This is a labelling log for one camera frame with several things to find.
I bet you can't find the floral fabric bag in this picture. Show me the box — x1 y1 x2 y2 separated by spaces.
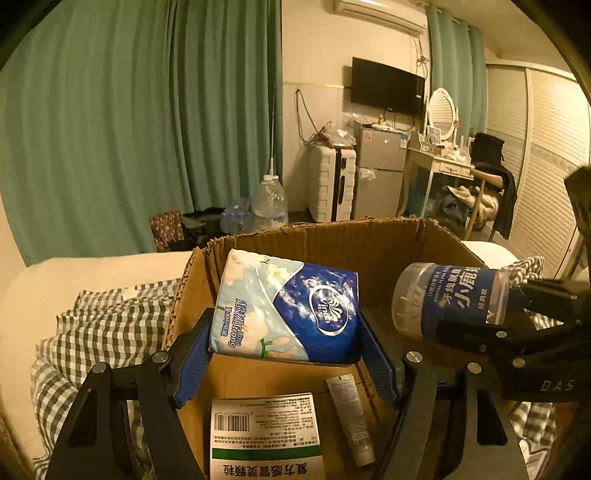
148 210 185 252

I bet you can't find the white curtain wand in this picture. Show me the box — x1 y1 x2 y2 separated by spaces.
270 90 278 176

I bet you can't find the large clear water bottle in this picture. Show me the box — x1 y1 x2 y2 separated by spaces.
252 174 289 232

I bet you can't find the white vanity table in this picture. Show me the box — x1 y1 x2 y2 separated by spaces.
398 134 481 241

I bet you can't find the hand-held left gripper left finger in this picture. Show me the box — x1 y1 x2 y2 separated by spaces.
44 308 218 480

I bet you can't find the wall cable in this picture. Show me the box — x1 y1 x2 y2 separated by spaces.
295 88 324 144

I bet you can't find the green curtain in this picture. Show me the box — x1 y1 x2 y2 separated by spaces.
168 0 283 215
427 7 489 139
0 0 178 266

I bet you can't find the small clear water bottle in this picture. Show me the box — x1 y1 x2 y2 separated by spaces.
221 198 254 234

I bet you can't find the clear jar with blue label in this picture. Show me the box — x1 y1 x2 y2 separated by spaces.
392 262 511 342

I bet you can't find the pile of clothes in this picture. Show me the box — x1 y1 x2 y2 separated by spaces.
434 185 500 232

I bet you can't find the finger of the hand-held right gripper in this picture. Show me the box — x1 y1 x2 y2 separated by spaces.
510 277 591 324
438 318 587 365

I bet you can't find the white cream tube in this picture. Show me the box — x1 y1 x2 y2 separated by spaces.
325 375 376 464

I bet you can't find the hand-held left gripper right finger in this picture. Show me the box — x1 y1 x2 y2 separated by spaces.
358 308 529 480

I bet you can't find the silver mini fridge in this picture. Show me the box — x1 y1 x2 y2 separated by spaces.
353 122 411 220

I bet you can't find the white green medicine box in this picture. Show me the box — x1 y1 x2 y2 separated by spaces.
210 392 324 480

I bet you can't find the clear plastic bag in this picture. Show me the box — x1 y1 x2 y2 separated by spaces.
318 121 357 147

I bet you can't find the blue white tissue pack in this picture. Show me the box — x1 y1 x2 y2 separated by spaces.
209 248 361 365

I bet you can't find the white bed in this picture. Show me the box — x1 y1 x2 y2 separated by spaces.
0 240 527 480

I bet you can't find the white air conditioner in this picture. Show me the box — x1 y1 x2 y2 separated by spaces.
332 0 428 34

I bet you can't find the white louvered wardrobe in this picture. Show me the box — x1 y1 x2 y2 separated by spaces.
485 62 591 268

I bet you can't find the black cloth item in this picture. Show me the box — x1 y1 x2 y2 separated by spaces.
182 210 227 241

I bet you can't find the white oval mirror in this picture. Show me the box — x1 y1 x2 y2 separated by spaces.
424 88 460 139

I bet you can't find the grey white checkered blanket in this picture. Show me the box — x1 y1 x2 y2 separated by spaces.
30 255 559 480

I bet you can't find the brown cardboard box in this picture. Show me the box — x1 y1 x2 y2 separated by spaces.
163 217 485 480

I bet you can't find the wooden chair with clothes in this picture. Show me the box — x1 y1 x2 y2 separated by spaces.
471 133 519 238

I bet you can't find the black wall television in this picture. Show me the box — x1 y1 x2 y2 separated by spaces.
351 56 426 116

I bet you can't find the white suitcase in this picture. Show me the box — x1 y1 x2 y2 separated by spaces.
308 143 357 223

